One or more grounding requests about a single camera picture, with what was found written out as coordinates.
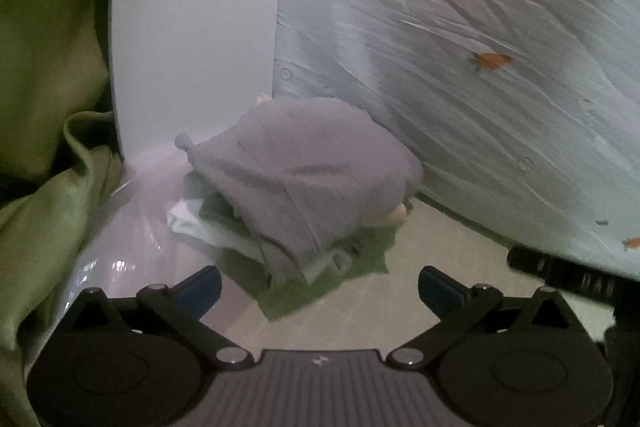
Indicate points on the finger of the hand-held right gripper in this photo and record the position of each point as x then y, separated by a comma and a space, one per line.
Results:
575, 277

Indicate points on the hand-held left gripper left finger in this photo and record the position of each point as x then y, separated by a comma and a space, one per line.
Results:
200, 289

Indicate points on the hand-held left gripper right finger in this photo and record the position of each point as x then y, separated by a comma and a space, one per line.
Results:
440, 289

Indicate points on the grey hoodie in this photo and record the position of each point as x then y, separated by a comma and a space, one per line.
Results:
300, 167

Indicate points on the white folded cloth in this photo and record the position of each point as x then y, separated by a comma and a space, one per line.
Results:
200, 229

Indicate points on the dark green cloth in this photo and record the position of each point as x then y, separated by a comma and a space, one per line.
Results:
370, 252

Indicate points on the grey green folded garment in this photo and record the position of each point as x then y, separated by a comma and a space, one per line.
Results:
217, 207

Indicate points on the pale blue carrot print sheet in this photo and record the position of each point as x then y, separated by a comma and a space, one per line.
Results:
450, 107

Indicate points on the green curtain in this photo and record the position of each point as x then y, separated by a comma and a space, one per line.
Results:
50, 57

